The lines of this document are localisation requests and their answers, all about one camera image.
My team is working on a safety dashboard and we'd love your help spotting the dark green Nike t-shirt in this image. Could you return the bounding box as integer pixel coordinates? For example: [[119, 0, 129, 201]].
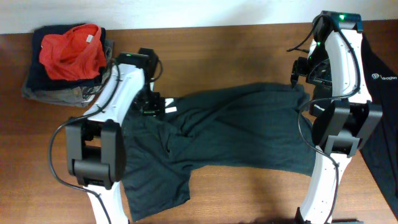
[[122, 83, 315, 221]]

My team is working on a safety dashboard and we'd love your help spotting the black garment with white logo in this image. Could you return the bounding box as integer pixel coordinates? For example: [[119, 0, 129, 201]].
[[361, 37, 397, 216]]

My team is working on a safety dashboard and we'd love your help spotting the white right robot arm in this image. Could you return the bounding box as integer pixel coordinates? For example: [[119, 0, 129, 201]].
[[290, 11, 382, 224]]

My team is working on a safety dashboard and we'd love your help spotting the grey folded garment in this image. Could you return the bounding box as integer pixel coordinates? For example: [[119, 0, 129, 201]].
[[22, 38, 113, 107]]

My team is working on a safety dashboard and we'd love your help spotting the navy folded garment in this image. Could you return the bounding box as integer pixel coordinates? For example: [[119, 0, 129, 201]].
[[27, 23, 102, 91]]

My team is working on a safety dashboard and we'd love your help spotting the red folded garment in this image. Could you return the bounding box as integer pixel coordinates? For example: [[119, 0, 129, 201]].
[[39, 24, 107, 82]]

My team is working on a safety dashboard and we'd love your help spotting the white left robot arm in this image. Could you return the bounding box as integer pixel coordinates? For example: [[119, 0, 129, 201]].
[[65, 48, 165, 223]]

